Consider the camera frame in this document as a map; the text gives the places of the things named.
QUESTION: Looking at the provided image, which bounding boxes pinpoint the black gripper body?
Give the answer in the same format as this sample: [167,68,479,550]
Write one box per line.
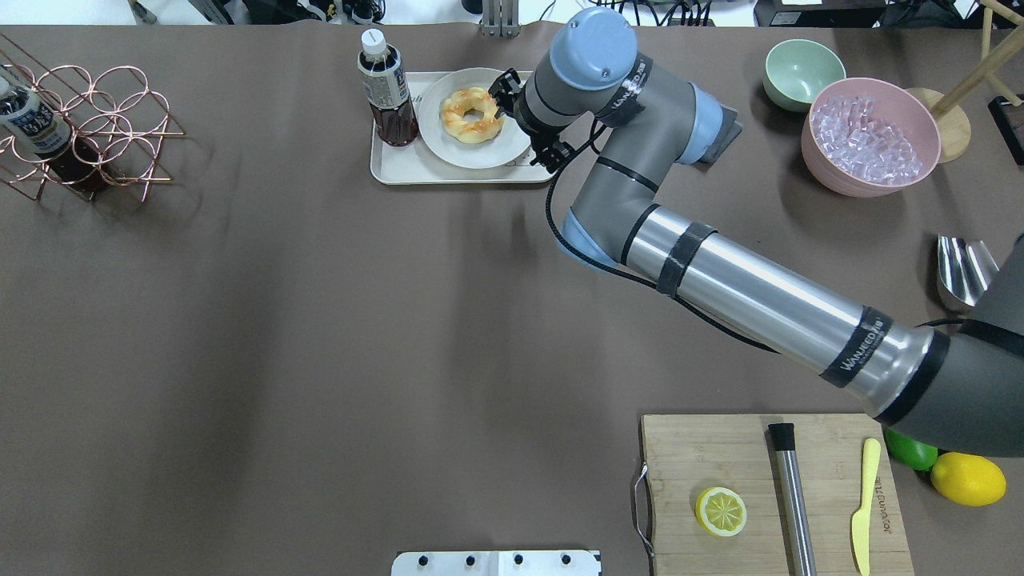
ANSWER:
[489,69,574,174]

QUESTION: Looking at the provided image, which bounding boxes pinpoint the glazed donut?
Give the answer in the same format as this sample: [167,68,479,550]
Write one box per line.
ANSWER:
[440,86,505,145]

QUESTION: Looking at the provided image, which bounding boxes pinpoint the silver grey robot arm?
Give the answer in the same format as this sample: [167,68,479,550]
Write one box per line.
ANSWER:
[490,7,1023,457]

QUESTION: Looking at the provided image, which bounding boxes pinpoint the cream rabbit serving tray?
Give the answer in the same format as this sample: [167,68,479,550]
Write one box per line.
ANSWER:
[370,70,551,186]

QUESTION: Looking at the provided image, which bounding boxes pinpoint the brown tea bottle on tray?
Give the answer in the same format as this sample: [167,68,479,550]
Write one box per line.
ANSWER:
[356,28,419,147]

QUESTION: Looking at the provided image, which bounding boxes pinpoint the grey metal clamp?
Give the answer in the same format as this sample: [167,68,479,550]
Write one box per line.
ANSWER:
[480,0,522,38]

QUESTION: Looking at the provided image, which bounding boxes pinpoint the folded grey cloth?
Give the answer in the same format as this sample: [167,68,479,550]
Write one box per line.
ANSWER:
[696,106,743,166]

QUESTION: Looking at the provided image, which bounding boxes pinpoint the small green bowl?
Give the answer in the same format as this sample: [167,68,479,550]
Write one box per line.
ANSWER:
[763,38,847,113]

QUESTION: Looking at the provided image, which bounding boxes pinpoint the clear ice cubes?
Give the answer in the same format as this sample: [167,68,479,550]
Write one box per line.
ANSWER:
[810,95,924,186]

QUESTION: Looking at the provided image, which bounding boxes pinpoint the pink bowl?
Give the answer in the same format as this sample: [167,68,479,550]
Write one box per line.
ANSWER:
[801,78,940,198]

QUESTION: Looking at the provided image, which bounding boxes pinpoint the bamboo cutting board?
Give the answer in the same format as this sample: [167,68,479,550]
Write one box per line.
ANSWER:
[642,414,882,575]

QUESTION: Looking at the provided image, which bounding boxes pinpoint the steel muddler black tip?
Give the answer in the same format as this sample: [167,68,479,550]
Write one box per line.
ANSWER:
[767,422,817,575]

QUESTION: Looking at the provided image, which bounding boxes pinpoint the lemon half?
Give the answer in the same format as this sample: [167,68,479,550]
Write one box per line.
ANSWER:
[694,487,746,538]

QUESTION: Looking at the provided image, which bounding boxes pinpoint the wooden stand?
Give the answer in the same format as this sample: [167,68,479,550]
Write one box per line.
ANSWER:
[907,1,1023,163]

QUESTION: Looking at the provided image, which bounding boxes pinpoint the steel ice scoop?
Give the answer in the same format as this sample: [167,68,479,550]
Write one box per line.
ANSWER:
[936,234,1001,314]

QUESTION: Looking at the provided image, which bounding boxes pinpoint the yellow plastic knife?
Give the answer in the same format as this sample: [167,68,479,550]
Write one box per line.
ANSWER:
[850,438,881,575]

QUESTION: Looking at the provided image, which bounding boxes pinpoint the dark framed board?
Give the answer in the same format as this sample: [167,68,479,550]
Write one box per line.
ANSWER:
[987,96,1024,166]

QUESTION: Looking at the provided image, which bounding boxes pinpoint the green lime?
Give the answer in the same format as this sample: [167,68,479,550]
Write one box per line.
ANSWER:
[882,429,939,472]

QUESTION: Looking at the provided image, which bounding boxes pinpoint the tea bottle in rack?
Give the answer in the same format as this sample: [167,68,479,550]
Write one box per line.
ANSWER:
[1,72,109,199]

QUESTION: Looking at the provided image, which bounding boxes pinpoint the lower yellow lemon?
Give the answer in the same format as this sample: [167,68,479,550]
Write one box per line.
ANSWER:
[930,452,1008,507]

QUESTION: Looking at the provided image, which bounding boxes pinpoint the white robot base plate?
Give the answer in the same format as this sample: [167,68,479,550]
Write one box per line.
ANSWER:
[390,550,603,575]

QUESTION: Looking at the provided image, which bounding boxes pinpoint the copper wire bottle rack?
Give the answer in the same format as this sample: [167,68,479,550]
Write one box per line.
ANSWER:
[2,35,186,202]

